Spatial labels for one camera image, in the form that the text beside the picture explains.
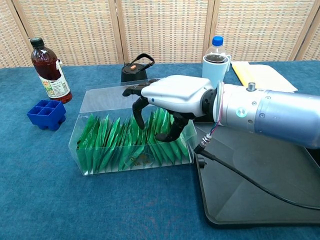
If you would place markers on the green tea packet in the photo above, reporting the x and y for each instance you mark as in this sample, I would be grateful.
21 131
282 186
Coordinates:
185 147
85 140

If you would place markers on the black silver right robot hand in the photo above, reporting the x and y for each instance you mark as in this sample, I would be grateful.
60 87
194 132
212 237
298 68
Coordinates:
175 92

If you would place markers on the dark brown labelled bottle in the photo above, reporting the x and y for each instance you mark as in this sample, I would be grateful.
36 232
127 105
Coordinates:
50 72

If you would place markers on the woven bamboo folding screen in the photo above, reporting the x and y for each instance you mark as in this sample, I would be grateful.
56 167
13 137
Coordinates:
162 30

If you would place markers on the yellow and white booklet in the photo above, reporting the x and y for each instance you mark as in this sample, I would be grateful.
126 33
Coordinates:
262 75

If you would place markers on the blue carpet table cloth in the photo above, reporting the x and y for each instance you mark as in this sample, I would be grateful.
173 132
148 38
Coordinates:
50 187

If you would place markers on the black square plastic tray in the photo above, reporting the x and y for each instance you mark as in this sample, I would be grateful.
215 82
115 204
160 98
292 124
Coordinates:
250 190

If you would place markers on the clear box of green items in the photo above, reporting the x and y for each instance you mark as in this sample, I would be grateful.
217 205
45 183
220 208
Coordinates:
105 100

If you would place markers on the clear bottle with blue cap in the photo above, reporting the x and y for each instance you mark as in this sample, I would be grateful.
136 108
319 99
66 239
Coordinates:
217 41

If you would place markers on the blue plastic grid box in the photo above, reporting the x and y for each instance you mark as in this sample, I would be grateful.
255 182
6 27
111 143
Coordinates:
53 120

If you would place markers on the white mug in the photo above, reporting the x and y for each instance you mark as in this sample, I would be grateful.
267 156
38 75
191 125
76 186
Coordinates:
211 73

